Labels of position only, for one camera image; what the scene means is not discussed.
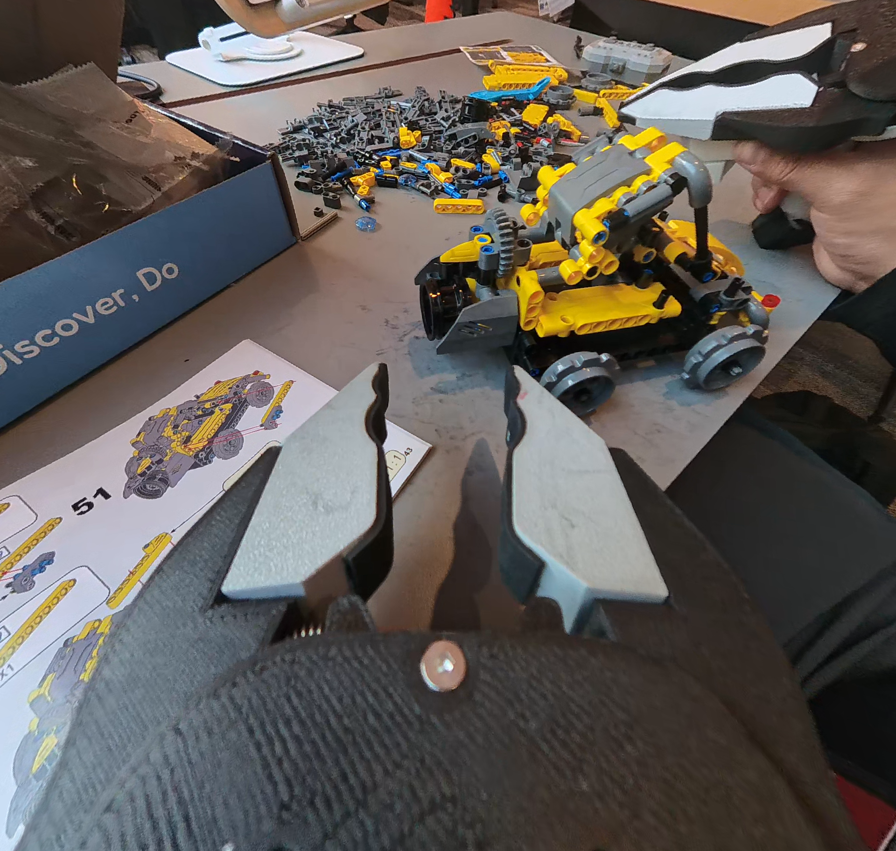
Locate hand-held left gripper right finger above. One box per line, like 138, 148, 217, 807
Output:
497, 364, 671, 636

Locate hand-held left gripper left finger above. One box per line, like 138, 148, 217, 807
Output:
220, 363, 396, 603

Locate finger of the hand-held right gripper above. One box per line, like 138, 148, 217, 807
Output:
618, 73, 823, 144
645, 21, 835, 96

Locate black axle rod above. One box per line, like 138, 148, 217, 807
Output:
695, 200, 716, 274

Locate yellow building-block toy vehicle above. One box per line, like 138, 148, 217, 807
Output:
414, 126, 781, 418

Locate person's right hand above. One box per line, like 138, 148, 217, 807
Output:
731, 139, 896, 294

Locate grey motor block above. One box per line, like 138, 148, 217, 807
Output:
581, 35, 674, 77

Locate group of long yellow beams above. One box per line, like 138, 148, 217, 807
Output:
483, 60, 631, 131

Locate blue curved building piece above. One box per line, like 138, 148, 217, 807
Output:
468, 77, 554, 105

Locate yellow sticker sheet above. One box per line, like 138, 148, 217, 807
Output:
460, 42, 564, 70

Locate person's legs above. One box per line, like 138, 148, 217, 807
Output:
665, 403, 896, 796

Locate open instruction booklet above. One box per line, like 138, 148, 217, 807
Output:
0, 339, 433, 838

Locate blue cardboard kit box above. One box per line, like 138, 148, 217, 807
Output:
0, 0, 338, 432

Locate pile of small connector pieces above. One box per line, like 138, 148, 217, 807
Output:
269, 84, 610, 218

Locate clear plastic bag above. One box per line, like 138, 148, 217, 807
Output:
0, 63, 239, 281

